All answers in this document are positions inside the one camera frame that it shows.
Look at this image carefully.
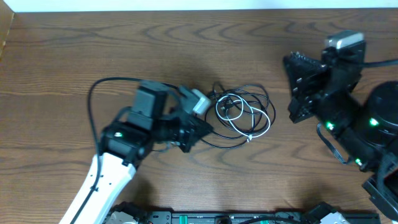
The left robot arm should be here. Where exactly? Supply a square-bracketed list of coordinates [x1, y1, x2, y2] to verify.
[60, 80, 213, 223]

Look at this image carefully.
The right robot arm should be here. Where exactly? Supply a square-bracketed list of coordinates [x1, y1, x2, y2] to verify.
[282, 40, 397, 221]

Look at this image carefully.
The white usb cable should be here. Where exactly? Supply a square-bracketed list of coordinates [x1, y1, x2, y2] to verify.
[215, 93, 272, 143]

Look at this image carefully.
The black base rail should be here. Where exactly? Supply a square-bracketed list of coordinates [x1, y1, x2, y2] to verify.
[102, 201, 381, 224]

